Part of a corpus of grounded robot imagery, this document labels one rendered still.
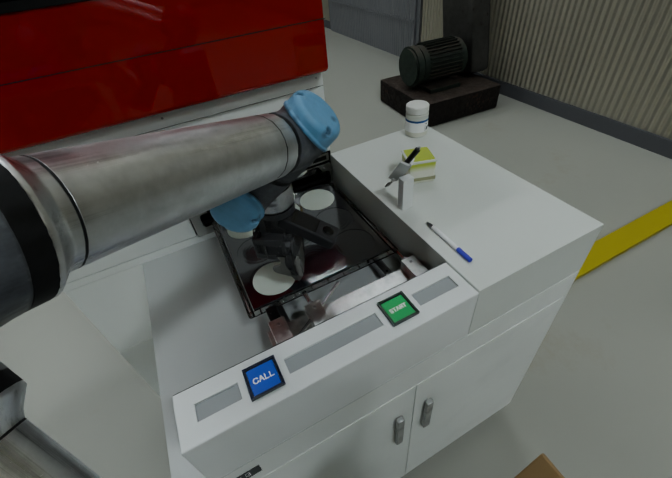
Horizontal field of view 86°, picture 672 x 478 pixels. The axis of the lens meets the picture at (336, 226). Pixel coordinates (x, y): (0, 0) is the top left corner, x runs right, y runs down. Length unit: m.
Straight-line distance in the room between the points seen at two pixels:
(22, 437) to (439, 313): 0.57
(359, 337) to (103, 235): 0.48
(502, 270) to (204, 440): 0.59
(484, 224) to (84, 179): 0.76
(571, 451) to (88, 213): 1.67
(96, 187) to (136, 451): 1.62
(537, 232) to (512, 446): 0.98
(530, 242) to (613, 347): 1.24
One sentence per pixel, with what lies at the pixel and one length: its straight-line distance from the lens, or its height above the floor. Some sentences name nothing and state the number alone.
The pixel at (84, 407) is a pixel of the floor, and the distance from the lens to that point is 2.06.
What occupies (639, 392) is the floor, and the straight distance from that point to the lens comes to 1.96.
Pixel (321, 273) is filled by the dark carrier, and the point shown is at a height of 0.90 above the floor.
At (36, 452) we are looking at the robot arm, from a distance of 0.34.
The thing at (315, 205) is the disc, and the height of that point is 0.90.
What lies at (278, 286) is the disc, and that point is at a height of 0.90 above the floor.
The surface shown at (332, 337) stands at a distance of 0.66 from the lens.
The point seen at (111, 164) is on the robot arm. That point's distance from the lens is 0.27.
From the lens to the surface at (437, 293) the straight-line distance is 0.72.
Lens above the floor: 1.51
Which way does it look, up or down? 41 degrees down
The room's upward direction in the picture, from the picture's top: 7 degrees counter-clockwise
